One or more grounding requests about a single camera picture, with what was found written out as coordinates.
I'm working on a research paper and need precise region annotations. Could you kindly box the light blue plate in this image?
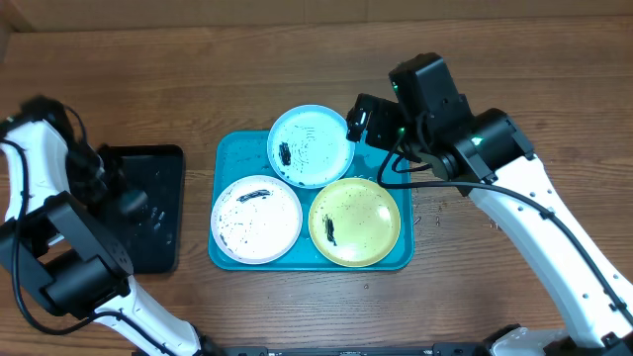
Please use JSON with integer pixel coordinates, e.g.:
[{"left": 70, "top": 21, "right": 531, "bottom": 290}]
[{"left": 266, "top": 105, "right": 355, "bottom": 189}]

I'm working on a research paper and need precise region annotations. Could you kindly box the pink white plate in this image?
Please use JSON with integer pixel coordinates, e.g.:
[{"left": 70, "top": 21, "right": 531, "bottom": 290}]
[{"left": 210, "top": 175, "right": 303, "bottom": 265}]

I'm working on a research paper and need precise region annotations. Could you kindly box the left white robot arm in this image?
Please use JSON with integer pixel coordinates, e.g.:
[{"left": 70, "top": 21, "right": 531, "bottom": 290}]
[{"left": 1, "top": 96, "right": 219, "bottom": 355}]

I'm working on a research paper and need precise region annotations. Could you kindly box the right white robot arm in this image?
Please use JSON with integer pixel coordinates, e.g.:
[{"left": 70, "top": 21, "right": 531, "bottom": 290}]
[{"left": 346, "top": 52, "right": 632, "bottom": 355}]

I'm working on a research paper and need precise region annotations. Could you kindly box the black water tray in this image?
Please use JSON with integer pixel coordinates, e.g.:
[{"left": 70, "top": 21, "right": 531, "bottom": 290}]
[{"left": 97, "top": 144, "right": 185, "bottom": 274}]

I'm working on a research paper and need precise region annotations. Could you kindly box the teal plastic tray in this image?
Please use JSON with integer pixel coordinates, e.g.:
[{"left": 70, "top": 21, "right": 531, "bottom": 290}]
[{"left": 208, "top": 131, "right": 415, "bottom": 272}]

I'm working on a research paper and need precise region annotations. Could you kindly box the yellow plate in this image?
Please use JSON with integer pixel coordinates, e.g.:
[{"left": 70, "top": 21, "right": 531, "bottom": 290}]
[{"left": 308, "top": 178, "right": 402, "bottom": 268}]

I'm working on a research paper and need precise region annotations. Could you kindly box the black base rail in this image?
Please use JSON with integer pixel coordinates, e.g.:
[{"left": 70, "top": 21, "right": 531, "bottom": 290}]
[{"left": 132, "top": 323, "right": 575, "bottom": 356}]

